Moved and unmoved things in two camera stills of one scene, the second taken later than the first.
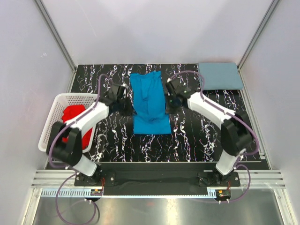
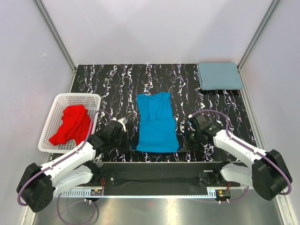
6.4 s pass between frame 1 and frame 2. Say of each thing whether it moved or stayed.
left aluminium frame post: stayed
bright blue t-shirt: moved
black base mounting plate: stayed
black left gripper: moved
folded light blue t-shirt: stayed
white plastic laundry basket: stayed
